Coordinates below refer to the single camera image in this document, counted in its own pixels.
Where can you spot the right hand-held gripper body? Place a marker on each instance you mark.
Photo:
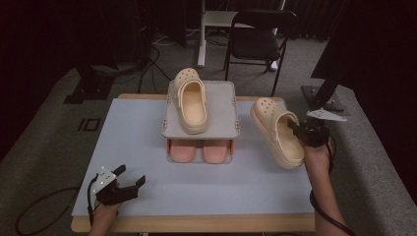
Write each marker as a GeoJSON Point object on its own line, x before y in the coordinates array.
{"type": "Point", "coordinates": [314, 134]}

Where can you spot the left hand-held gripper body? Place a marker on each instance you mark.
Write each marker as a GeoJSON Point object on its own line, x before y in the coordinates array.
{"type": "Point", "coordinates": [111, 196]}

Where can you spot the cream clog shoe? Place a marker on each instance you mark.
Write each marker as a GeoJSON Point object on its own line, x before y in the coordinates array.
{"type": "Point", "coordinates": [193, 111]}
{"type": "Point", "coordinates": [265, 111]}

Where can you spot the pink slide slipper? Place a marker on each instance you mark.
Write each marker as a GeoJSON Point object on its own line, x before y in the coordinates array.
{"type": "Point", "coordinates": [182, 150]}
{"type": "Point", "coordinates": [214, 150]}

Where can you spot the grey two-tier shoe rack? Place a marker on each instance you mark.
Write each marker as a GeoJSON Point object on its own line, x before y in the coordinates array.
{"type": "Point", "coordinates": [223, 111]}

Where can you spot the person's left hand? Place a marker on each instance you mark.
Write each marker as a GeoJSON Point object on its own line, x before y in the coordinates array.
{"type": "Point", "coordinates": [106, 214]}

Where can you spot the person's right hand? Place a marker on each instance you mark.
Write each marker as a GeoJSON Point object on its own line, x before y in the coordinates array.
{"type": "Point", "coordinates": [318, 160]}

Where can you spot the light blue table mat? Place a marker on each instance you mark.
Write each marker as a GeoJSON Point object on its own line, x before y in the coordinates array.
{"type": "Point", "coordinates": [196, 190]}

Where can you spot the wooden table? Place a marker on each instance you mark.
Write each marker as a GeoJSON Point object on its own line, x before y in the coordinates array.
{"type": "Point", "coordinates": [196, 224]}

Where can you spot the black stand base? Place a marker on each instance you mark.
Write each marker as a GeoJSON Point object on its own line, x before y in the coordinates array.
{"type": "Point", "coordinates": [91, 88]}

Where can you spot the black folding chair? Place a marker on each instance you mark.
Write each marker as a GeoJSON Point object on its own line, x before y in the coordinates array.
{"type": "Point", "coordinates": [255, 44]}

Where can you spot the dark curtain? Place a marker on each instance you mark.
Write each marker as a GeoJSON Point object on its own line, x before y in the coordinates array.
{"type": "Point", "coordinates": [39, 49]}
{"type": "Point", "coordinates": [377, 49]}

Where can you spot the black stand with base plate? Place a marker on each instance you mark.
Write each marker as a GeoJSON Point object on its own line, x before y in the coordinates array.
{"type": "Point", "coordinates": [323, 98]}

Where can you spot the white desk frame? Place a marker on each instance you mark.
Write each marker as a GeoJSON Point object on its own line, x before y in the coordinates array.
{"type": "Point", "coordinates": [216, 18]}

